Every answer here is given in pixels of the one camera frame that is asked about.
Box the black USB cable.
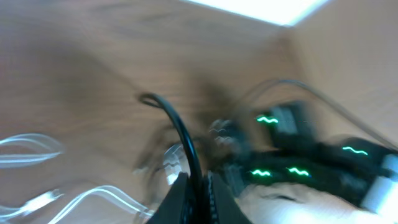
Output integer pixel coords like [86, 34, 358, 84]
[138, 92, 205, 190]

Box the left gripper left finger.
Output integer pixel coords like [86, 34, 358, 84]
[147, 173, 195, 224]

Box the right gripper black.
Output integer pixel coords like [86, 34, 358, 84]
[209, 118, 311, 196]

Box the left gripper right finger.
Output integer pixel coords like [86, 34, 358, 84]
[206, 172, 252, 224]

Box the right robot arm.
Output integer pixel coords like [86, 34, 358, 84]
[209, 101, 397, 214]

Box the white USB cable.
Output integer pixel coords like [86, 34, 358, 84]
[0, 133, 190, 224]

